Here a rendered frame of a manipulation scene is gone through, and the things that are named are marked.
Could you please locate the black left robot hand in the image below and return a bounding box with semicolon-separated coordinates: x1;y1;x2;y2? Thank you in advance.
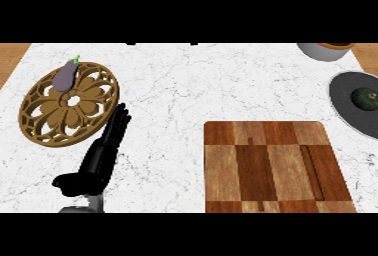
50;102;132;198

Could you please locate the wooden checkered cutting board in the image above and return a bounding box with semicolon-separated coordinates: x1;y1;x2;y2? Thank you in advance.
202;120;357;214

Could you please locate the dark grey pan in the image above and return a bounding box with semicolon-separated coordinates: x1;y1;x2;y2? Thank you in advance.
327;70;378;140

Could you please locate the dark green squash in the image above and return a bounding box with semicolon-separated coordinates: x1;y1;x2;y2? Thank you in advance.
349;87;378;112

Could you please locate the round wooden carved trivet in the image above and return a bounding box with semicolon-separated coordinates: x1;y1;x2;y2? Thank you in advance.
17;61;120;148

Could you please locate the purple eggplant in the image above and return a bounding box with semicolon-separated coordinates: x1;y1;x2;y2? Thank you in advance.
51;55;82;93

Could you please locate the grey pot with brown rim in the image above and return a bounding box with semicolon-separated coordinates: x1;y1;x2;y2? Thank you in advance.
295;42;357;63

